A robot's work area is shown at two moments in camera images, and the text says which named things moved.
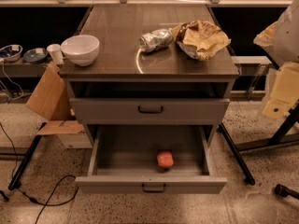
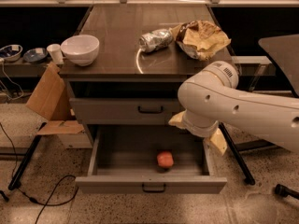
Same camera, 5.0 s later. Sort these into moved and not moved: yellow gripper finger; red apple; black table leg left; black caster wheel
Moved: yellow gripper finger
Not moved: red apple; black caster wheel; black table leg left
